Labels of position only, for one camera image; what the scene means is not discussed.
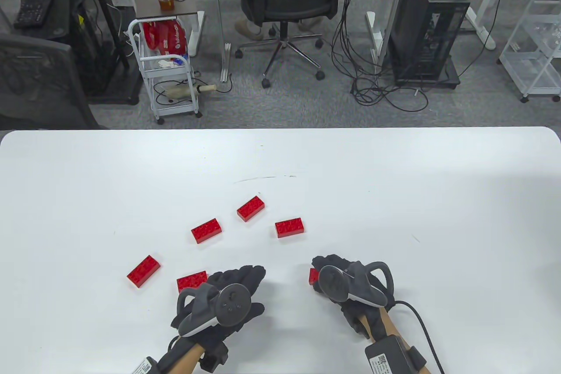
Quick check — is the person's left hand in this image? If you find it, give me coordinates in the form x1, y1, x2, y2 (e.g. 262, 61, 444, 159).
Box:
193, 264, 266, 345

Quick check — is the person's right hand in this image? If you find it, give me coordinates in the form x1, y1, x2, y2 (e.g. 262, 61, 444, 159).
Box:
310, 254, 381, 340

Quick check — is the person's right forearm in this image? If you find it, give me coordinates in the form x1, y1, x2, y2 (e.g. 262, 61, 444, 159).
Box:
377, 306, 406, 342

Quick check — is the black forearm sensor box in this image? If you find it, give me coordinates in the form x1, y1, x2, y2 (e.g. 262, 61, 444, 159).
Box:
365, 335, 428, 374
134, 356, 167, 374

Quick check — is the person's left forearm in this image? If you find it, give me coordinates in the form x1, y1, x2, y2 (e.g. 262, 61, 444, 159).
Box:
169, 341, 204, 374

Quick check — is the grey handheld controller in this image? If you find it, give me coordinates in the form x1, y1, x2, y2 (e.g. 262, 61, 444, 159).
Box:
318, 261, 394, 306
177, 283, 252, 338

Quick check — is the white rolling cart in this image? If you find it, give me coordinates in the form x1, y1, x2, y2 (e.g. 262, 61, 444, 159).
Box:
128, 18, 203, 125

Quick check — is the cream handheld brush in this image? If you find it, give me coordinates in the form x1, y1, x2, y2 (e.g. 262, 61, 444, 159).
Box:
163, 83, 218, 101

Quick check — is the black pole stand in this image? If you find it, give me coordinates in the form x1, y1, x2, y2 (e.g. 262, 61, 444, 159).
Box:
79, 0, 143, 106

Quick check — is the white crumpled packet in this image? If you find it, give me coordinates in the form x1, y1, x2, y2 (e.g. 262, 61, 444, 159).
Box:
157, 56, 187, 70

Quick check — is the red plastic bag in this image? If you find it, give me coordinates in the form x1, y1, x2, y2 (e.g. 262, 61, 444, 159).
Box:
142, 20, 189, 59

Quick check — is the black computer dolly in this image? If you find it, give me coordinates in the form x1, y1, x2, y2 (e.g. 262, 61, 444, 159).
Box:
394, 56, 461, 89

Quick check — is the black mesh office chair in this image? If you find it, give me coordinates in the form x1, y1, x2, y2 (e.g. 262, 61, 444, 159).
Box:
0, 10, 103, 130

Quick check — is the black swivel office chair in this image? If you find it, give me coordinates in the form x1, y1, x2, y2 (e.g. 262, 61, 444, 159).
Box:
230, 0, 353, 89

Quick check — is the brown side table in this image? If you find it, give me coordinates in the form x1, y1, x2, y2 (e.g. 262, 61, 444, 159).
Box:
131, 0, 206, 57

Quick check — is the black computer tower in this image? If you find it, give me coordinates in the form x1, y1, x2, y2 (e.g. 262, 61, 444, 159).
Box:
388, 0, 471, 83

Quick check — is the white desk leg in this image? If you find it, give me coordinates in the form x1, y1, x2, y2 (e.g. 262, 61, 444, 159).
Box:
465, 0, 509, 51

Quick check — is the black keyboard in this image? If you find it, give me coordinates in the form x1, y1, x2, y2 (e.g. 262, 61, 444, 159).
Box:
13, 0, 60, 28

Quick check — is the black sensor cable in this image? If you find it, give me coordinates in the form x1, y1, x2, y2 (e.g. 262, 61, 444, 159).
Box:
392, 300, 445, 374

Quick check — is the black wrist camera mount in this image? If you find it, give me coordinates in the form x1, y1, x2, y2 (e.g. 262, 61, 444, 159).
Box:
199, 341, 229, 370

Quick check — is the tangle of black cables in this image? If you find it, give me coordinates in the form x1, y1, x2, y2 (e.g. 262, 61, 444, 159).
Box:
330, 0, 507, 112

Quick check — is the white wire rack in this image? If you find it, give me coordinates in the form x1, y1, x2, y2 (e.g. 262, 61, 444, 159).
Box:
497, 0, 561, 103

